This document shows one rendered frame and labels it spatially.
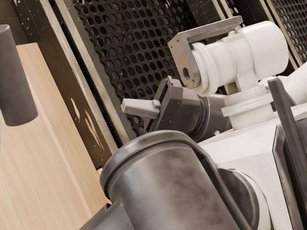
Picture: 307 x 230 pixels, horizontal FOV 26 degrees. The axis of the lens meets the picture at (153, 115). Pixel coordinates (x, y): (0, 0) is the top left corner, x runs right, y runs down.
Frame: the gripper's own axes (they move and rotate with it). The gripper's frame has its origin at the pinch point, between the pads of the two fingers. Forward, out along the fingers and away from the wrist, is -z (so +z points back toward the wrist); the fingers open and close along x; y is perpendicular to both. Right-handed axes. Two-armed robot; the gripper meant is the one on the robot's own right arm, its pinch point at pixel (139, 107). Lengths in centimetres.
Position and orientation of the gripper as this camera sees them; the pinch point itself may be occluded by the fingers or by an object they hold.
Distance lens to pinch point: 112.2
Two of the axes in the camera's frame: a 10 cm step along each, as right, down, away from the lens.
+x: 3.4, -7.8, -5.2
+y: 2.5, 6.1, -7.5
